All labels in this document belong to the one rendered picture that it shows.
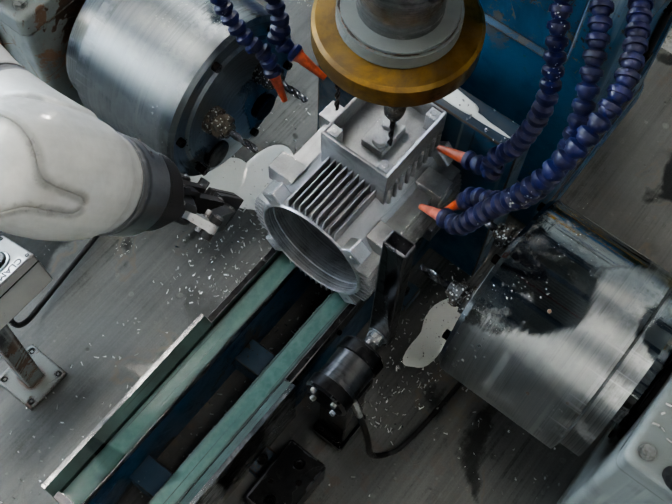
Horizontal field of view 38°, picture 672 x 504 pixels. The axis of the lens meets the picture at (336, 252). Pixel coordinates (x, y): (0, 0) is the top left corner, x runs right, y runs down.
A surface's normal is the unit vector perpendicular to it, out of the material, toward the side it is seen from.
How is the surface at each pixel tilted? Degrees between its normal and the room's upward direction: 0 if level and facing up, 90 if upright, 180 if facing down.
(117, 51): 40
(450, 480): 0
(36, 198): 77
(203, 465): 0
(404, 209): 0
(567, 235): 21
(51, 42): 90
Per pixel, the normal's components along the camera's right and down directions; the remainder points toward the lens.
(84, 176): 0.90, 0.18
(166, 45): -0.19, -0.17
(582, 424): -0.55, 0.45
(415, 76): 0.03, -0.44
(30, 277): 0.73, 0.34
